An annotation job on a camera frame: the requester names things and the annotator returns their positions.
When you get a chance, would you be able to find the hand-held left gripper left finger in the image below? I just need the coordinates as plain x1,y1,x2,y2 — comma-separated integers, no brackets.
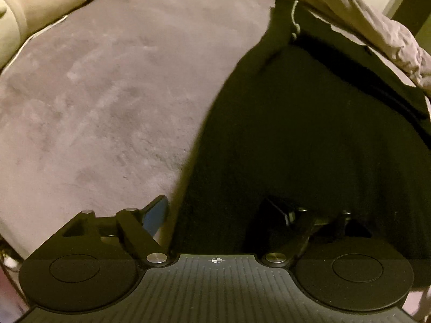
25,195,169,266

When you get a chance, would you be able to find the black knit sweater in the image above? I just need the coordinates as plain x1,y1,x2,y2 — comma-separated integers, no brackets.
168,0,431,297

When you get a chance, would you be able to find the long cream plush pillow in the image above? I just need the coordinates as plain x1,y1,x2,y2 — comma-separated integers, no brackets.
0,0,126,72

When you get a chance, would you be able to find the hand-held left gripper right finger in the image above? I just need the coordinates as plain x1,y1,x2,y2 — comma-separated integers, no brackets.
251,197,371,268

